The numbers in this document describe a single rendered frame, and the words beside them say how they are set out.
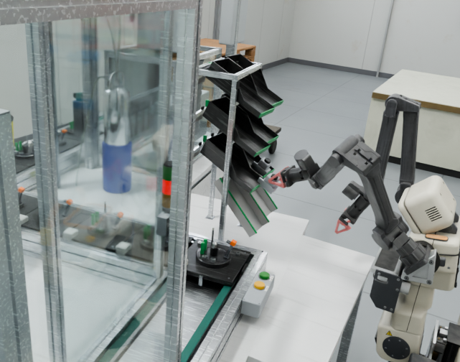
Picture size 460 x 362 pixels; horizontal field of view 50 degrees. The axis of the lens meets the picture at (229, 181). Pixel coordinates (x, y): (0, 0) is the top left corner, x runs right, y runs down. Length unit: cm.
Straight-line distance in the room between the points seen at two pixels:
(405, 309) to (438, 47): 1065
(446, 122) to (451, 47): 626
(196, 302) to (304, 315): 41
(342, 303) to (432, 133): 445
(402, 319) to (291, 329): 45
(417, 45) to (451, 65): 89
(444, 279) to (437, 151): 445
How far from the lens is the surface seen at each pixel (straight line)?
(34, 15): 49
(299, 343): 181
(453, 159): 635
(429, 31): 1241
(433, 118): 625
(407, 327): 207
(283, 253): 228
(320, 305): 200
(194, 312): 178
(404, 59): 1252
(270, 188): 203
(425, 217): 185
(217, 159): 205
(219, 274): 188
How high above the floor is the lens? 202
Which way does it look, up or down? 23 degrees down
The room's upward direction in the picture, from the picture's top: 5 degrees clockwise
